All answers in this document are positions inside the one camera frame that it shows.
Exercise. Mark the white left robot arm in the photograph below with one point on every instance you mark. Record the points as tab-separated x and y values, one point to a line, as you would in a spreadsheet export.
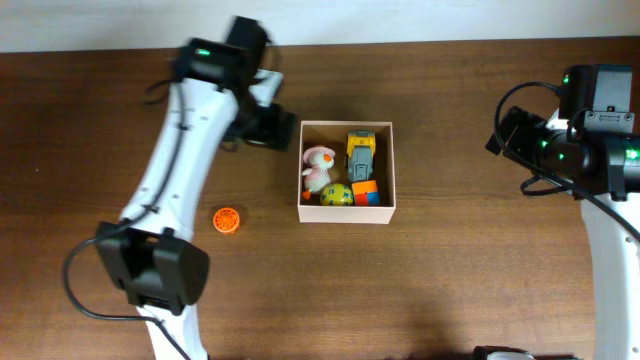
218	94

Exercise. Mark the yellow ball blue letters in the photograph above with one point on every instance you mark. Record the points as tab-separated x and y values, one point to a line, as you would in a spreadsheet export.
337	195

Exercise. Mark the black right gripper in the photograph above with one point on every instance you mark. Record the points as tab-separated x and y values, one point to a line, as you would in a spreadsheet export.
528	125

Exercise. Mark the colourful puzzle cube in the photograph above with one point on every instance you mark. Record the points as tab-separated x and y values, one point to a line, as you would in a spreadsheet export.
366	193

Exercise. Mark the grey yellow toy truck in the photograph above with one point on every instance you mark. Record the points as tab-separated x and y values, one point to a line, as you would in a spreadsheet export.
361	147

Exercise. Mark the white open box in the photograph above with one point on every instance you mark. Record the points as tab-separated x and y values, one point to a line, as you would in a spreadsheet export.
333	134

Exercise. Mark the white duck toy pink hat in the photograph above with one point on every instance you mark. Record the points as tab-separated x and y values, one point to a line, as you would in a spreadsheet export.
319	159

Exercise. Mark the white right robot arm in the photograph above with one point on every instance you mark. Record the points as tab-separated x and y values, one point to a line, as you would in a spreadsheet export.
588	149

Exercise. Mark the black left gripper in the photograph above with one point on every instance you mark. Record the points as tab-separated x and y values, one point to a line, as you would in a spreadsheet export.
278	139

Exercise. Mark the orange round plastic toy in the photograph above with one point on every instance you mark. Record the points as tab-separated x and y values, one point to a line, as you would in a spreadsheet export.
226	220

